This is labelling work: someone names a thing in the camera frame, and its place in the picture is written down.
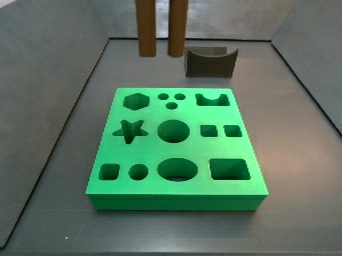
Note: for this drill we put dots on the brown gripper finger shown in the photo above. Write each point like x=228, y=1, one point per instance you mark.
x=177, y=27
x=146, y=21

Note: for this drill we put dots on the dark grey square-circle block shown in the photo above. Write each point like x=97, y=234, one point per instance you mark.
x=210, y=62

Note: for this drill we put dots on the green shape sorter board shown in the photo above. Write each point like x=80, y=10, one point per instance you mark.
x=176, y=153

